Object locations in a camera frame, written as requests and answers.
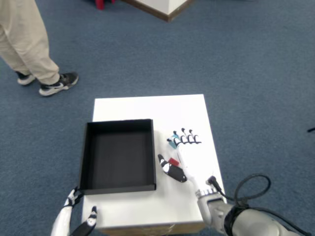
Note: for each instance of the wooden table base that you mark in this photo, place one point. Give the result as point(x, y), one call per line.
point(147, 229)

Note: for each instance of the beige trousers of person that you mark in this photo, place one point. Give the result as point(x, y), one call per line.
point(24, 37)

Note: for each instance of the blue cube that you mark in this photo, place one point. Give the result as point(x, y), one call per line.
point(173, 145)

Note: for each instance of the black white sneaker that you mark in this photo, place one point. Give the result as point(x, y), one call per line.
point(57, 85)
point(24, 78)

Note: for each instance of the red plastic object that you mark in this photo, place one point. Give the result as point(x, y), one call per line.
point(101, 3)

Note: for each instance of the white pillar brown baseboard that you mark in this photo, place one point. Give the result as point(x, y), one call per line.
point(171, 6)

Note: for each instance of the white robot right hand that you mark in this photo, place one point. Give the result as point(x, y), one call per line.
point(197, 162)

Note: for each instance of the black box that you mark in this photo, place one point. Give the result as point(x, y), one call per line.
point(119, 159)

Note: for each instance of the black object on floor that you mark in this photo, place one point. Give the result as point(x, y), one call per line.
point(311, 129)

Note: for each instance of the red cube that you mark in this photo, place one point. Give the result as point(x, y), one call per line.
point(174, 161)

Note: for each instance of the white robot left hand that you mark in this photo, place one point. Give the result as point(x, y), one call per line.
point(61, 221)

